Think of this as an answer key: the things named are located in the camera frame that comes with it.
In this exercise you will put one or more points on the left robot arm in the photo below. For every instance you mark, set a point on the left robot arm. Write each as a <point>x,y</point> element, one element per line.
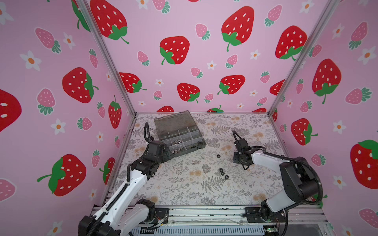
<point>127,194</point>

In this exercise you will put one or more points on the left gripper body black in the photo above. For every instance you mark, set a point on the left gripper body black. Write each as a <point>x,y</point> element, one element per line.
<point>163,157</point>

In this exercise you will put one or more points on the clear plastic organizer box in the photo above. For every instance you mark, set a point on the clear plastic organizer box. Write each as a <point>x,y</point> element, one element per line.
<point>179,126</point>

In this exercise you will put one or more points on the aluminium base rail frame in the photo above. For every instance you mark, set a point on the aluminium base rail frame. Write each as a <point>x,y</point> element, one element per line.
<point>305,220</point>

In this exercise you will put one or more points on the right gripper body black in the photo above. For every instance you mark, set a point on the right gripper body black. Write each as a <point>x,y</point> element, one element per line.
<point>238,158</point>

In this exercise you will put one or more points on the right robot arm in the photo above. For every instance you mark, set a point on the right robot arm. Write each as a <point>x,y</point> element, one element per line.
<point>301,183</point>

